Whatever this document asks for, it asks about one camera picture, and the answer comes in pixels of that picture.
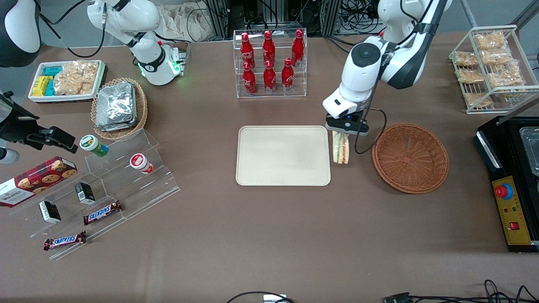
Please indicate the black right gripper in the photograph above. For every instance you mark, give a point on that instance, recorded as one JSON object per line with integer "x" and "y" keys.
{"x": 17, "y": 125}

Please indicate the triangle sandwich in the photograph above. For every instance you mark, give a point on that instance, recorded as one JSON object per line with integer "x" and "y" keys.
{"x": 341, "y": 149}

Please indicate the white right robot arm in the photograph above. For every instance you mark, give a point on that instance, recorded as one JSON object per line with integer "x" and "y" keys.
{"x": 147, "y": 46}

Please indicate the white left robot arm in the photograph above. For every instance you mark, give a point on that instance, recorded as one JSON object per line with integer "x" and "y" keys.
{"x": 391, "y": 63}

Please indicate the white rectangular snack tray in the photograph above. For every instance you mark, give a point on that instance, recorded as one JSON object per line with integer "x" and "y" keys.
{"x": 36, "y": 98}

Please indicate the beige plastic tray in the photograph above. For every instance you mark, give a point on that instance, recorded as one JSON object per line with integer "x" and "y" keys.
{"x": 283, "y": 155}

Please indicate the round brown wicker basket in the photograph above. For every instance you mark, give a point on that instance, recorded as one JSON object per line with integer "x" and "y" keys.
{"x": 410, "y": 160}

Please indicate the oval tan wicker basket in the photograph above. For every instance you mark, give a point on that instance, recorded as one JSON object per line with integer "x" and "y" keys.
{"x": 141, "y": 113}

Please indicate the red tartan cookie box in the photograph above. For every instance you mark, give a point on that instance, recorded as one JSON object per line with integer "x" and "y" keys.
{"x": 33, "y": 181}

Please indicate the green lidded snack cup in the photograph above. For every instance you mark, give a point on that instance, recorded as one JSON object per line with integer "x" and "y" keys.
{"x": 92, "y": 145}

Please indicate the teal snack pack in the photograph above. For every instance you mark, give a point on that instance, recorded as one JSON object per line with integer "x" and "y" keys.
{"x": 53, "y": 70}
{"x": 50, "y": 88}

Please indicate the yellow snack pack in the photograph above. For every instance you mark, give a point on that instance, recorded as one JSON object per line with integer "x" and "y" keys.
{"x": 41, "y": 86}

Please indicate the small black carton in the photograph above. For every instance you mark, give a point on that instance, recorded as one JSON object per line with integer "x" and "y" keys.
{"x": 49, "y": 212}
{"x": 85, "y": 193}

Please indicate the clear bag of crackers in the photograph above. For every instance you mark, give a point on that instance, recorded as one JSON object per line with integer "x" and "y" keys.
{"x": 76, "y": 78}

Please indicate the silver foil packet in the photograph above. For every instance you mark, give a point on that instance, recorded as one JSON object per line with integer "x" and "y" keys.
{"x": 118, "y": 128}
{"x": 116, "y": 103}

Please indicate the clear acrylic bottle rack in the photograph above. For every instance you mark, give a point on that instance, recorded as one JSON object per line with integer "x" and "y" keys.
{"x": 278, "y": 96}

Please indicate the red cola bottle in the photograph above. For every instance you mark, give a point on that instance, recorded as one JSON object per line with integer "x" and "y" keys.
{"x": 297, "y": 48}
{"x": 249, "y": 80}
{"x": 247, "y": 50}
{"x": 269, "y": 79}
{"x": 268, "y": 48}
{"x": 287, "y": 77}

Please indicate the brown Snickers bar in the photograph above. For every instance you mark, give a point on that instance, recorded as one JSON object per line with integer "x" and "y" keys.
{"x": 102, "y": 212}
{"x": 64, "y": 240}

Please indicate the clear acrylic stepped display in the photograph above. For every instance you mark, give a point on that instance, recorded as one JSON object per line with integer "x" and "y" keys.
{"x": 126, "y": 189}

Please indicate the red lidded snack cup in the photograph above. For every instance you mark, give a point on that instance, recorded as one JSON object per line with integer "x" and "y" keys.
{"x": 141, "y": 163}

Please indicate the clear bag of pastry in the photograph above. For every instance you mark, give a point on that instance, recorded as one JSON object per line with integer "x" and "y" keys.
{"x": 466, "y": 59}
{"x": 490, "y": 41}
{"x": 496, "y": 56}
{"x": 505, "y": 76}
{"x": 478, "y": 99}
{"x": 470, "y": 75}

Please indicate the black control box yellow panel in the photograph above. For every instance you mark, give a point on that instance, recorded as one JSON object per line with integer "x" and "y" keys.
{"x": 499, "y": 168}

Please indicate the red emergency stop button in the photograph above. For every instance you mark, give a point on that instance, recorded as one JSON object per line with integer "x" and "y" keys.
{"x": 503, "y": 191}

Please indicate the grey metal bar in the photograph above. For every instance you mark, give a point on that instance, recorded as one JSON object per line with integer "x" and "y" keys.
{"x": 468, "y": 12}
{"x": 526, "y": 12}
{"x": 520, "y": 108}

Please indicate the crumpled beige cloth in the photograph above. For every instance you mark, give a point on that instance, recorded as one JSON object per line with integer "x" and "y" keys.
{"x": 181, "y": 23}

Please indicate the clear plastic container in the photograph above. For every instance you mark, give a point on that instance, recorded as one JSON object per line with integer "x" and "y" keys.
{"x": 530, "y": 147}

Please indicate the aluminium frame profile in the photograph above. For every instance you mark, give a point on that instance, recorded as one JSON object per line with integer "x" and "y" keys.
{"x": 218, "y": 19}
{"x": 330, "y": 17}

